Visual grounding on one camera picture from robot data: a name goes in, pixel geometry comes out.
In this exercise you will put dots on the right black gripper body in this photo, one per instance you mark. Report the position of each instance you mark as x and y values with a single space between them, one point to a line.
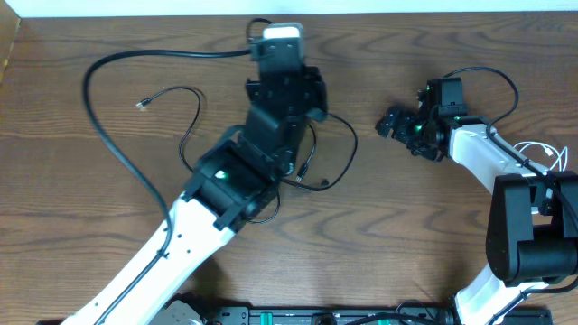
411 132

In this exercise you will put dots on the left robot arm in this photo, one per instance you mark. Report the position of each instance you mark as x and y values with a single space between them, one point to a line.
230 185

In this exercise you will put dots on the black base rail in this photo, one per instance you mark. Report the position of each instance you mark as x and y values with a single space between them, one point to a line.
189 309

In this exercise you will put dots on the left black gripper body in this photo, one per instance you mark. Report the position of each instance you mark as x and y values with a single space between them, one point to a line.
321 81

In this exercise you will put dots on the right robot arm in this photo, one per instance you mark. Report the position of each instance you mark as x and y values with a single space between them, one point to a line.
531 241

